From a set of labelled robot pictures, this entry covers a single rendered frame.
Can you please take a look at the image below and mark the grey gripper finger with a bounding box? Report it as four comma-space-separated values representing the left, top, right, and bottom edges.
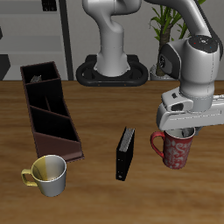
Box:
193, 126, 203, 137
181, 128, 195, 138

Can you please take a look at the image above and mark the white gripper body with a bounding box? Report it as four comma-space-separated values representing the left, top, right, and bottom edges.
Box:
156, 94, 224, 132

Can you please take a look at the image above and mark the red patterned mug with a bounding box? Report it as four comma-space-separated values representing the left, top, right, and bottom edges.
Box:
150, 128, 196, 171

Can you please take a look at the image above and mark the black book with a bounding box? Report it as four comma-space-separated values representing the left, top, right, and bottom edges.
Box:
115, 126, 137, 182

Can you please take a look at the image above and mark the dark brown desk caddy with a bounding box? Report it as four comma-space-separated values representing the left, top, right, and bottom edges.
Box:
19, 60, 86, 163

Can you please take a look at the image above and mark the yellow and white mug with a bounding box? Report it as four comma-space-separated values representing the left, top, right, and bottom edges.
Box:
20, 154, 68, 198

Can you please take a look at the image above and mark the small grey book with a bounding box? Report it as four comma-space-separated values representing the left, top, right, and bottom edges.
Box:
30, 74, 43, 83

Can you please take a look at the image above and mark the green pot plant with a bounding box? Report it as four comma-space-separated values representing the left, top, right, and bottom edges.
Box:
149, 0, 207, 82

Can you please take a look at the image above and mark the black box on shelf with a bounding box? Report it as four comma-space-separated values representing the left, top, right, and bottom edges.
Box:
41, 0, 58, 12

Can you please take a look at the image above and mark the dark angular object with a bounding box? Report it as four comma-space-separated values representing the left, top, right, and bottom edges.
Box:
0, 53, 11, 81

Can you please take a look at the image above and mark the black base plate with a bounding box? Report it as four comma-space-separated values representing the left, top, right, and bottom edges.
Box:
75, 53, 150, 88

